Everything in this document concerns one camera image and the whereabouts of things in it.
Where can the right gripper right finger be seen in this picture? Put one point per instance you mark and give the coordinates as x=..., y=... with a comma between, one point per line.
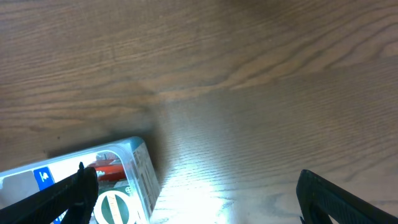
x=322, y=202

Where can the long blue white box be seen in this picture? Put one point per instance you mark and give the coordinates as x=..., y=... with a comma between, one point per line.
x=43, y=178

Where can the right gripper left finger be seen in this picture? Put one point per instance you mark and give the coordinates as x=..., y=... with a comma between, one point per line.
x=75, y=196

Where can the clear plastic container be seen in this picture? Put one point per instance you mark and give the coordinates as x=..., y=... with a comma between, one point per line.
x=136, y=168

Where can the red medicine box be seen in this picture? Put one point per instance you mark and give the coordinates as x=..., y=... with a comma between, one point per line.
x=109, y=170

